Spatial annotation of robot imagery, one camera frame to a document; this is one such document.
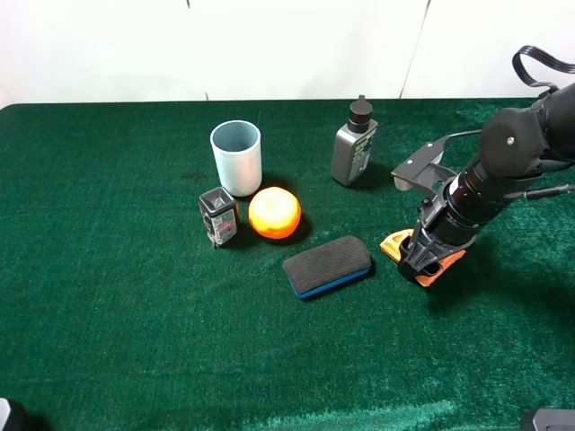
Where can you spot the orange waffle piece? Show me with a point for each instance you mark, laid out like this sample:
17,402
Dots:
425,253

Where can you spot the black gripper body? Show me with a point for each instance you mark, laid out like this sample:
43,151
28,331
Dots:
441,220

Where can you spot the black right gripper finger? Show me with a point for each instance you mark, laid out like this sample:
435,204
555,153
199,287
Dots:
430,273

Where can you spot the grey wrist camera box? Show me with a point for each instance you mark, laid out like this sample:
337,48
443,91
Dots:
422,170

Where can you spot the black and blue eraser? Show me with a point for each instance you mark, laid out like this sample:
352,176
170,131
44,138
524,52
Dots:
325,267

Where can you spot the light blue cylindrical cup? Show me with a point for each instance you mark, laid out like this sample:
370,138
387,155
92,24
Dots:
236,146

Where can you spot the orange fruit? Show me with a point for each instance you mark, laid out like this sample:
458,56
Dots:
274,213

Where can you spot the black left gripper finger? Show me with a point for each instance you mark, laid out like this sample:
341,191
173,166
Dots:
407,250

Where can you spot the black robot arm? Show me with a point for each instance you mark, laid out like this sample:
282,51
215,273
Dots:
517,147

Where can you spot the small black ink cartridge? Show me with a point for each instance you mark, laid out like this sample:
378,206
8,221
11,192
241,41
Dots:
220,215

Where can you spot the grey bottle with black cap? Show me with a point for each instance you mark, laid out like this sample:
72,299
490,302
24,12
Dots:
353,143

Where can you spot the green velvet table cloth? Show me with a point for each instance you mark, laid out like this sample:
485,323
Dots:
118,314

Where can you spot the grey object bottom right corner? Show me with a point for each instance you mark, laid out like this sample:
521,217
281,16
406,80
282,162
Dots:
548,420

